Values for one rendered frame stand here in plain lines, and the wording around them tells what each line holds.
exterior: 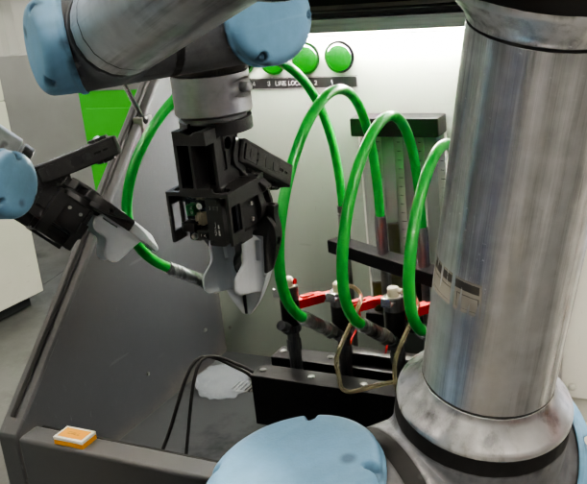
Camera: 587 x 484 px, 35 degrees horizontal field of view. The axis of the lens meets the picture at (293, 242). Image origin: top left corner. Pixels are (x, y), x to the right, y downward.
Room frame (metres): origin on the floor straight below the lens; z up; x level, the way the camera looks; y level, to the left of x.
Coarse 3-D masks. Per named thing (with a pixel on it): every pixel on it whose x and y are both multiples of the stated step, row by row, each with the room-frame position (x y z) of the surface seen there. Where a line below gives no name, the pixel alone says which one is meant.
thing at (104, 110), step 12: (132, 84) 4.15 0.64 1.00; (84, 96) 4.28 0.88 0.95; (96, 96) 4.25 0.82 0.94; (108, 96) 4.22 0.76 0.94; (120, 96) 4.19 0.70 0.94; (84, 108) 4.28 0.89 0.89; (96, 108) 4.25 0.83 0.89; (108, 108) 4.22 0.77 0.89; (120, 108) 4.19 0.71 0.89; (84, 120) 4.29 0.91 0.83; (96, 120) 4.25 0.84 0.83; (108, 120) 4.22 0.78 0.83; (120, 120) 4.19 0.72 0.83; (96, 132) 4.26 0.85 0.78; (108, 132) 4.23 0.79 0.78; (96, 168) 4.27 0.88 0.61; (96, 180) 4.28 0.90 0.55
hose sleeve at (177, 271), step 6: (174, 264) 1.19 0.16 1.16; (168, 270) 1.19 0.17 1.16; (174, 270) 1.19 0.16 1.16; (180, 270) 1.19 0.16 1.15; (186, 270) 1.20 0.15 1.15; (192, 270) 1.21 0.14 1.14; (174, 276) 1.19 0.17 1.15; (180, 276) 1.19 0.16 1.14; (186, 276) 1.20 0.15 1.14; (192, 276) 1.20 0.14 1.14; (198, 276) 1.21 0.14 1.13; (192, 282) 1.21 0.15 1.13; (198, 282) 1.21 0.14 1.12
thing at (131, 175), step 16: (288, 64) 1.34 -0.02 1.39; (304, 80) 1.35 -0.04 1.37; (160, 112) 1.20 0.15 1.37; (320, 112) 1.37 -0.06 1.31; (144, 144) 1.18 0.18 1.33; (336, 144) 1.38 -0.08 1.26; (336, 160) 1.38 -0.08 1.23; (128, 176) 1.17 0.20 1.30; (336, 176) 1.39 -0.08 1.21; (128, 192) 1.16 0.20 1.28; (336, 192) 1.39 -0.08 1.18; (128, 208) 1.16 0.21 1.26; (144, 256) 1.17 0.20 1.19
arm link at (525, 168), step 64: (512, 0) 0.43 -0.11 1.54; (576, 0) 0.42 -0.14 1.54; (512, 64) 0.45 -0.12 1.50; (576, 64) 0.44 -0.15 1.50; (512, 128) 0.46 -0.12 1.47; (576, 128) 0.45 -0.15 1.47; (448, 192) 0.50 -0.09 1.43; (512, 192) 0.46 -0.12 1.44; (576, 192) 0.47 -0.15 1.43; (448, 256) 0.50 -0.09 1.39; (512, 256) 0.47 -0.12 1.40; (576, 256) 0.48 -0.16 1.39; (448, 320) 0.50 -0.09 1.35; (512, 320) 0.48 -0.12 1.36; (448, 384) 0.51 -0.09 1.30; (512, 384) 0.49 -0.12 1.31; (448, 448) 0.50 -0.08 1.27; (512, 448) 0.49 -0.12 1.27; (576, 448) 0.54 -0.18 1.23
